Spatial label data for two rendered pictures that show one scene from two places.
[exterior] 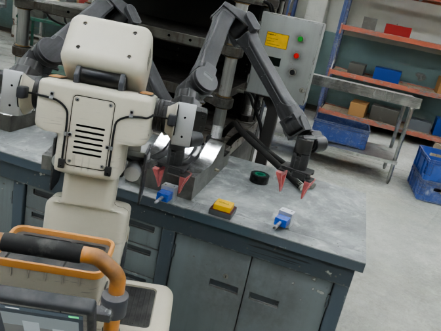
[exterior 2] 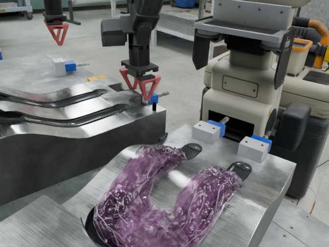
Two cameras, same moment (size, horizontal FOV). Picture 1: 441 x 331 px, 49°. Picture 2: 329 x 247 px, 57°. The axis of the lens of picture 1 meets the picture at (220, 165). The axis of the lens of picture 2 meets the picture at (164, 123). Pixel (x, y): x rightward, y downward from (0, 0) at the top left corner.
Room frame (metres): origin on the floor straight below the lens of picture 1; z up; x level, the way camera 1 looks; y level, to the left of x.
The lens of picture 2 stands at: (2.15, 0.73, 1.21)
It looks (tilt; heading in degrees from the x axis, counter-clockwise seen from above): 29 degrees down; 219
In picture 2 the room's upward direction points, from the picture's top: 2 degrees clockwise
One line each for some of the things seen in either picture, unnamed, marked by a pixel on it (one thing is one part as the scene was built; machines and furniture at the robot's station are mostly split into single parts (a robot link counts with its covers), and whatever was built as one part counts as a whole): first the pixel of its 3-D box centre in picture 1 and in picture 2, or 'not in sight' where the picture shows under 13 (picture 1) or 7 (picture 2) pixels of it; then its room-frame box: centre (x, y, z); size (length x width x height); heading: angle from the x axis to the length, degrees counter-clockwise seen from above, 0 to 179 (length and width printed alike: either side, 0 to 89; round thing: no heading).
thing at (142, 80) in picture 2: (164, 175); (144, 84); (1.56, 0.18, 0.89); 0.07 x 0.07 x 0.09; 76
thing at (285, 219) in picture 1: (281, 221); (72, 65); (1.51, -0.24, 0.83); 0.13 x 0.05 x 0.05; 157
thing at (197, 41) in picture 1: (153, 37); not in sight; (2.85, 0.53, 1.20); 1.29 x 0.83 x 0.19; 77
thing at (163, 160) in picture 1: (174, 157); (139, 57); (1.56, 0.16, 0.96); 0.10 x 0.07 x 0.07; 76
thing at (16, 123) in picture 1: (11, 115); not in sight; (2.02, 0.94, 0.84); 0.20 x 0.15 x 0.07; 167
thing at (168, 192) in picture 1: (163, 196); (151, 97); (1.52, 0.17, 0.83); 0.13 x 0.05 x 0.05; 166
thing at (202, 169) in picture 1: (184, 155); (41, 124); (1.86, 0.15, 0.87); 0.50 x 0.26 x 0.14; 167
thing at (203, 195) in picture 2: not in sight; (171, 184); (1.86, 0.51, 0.90); 0.26 x 0.18 x 0.08; 5
